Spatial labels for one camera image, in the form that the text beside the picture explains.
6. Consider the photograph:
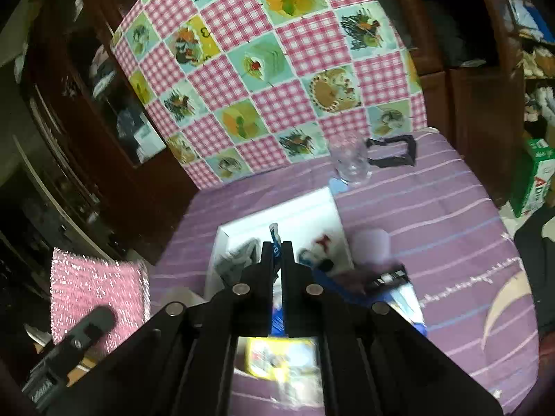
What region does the yellow puff package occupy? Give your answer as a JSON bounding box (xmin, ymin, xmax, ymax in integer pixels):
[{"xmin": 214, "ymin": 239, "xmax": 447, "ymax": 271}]
[{"xmin": 236, "ymin": 337, "xmax": 324, "ymax": 409}]

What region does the blue eye mask package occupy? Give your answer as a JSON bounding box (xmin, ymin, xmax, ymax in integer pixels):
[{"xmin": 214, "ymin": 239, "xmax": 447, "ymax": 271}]
[{"xmin": 267, "ymin": 223, "xmax": 428, "ymax": 339}]

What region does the pink glitter sponge cloth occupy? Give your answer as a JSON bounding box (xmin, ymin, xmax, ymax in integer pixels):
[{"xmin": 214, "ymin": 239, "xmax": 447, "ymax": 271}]
[{"xmin": 50, "ymin": 248, "xmax": 151, "ymax": 357}]

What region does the green plaid cat pouch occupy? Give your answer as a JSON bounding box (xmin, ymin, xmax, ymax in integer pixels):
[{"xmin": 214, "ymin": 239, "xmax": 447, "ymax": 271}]
[{"xmin": 214, "ymin": 239, "xmax": 261, "ymax": 287}]

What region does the panda plush with sunglasses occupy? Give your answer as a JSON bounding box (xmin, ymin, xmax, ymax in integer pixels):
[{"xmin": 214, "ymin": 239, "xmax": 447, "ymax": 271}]
[{"xmin": 298, "ymin": 234, "xmax": 335, "ymax": 273}]

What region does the white shallow box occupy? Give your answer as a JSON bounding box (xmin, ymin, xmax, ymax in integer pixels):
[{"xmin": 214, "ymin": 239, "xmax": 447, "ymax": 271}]
[{"xmin": 204, "ymin": 187, "xmax": 354, "ymax": 299}]

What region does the purple striped tablecloth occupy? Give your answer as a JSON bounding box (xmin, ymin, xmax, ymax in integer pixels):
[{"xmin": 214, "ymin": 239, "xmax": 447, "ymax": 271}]
[{"xmin": 150, "ymin": 129, "xmax": 539, "ymax": 413}]

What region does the clear drinking glass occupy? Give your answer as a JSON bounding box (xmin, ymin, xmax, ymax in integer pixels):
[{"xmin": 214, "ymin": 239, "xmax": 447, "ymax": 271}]
[{"xmin": 327, "ymin": 131, "xmax": 372, "ymax": 185}]

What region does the black plastic clip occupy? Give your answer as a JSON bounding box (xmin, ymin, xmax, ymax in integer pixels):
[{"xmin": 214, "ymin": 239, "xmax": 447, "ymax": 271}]
[{"xmin": 364, "ymin": 134, "xmax": 418, "ymax": 168}]

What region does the dark wooden cabinet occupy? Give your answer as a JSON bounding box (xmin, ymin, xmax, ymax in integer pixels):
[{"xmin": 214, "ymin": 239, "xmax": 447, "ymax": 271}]
[{"xmin": 21, "ymin": 0, "xmax": 197, "ymax": 263}]

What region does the pink checkered picture cloth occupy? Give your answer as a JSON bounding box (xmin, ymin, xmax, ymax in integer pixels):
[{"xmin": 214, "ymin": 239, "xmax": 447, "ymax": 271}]
[{"xmin": 111, "ymin": 0, "xmax": 427, "ymax": 189}]

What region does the green white cardboard box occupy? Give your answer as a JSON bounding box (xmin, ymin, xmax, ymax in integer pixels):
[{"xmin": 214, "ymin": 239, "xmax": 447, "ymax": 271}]
[{"xmin": 509, "ymin": 139, "xmax": 554, "ymax": 217}]

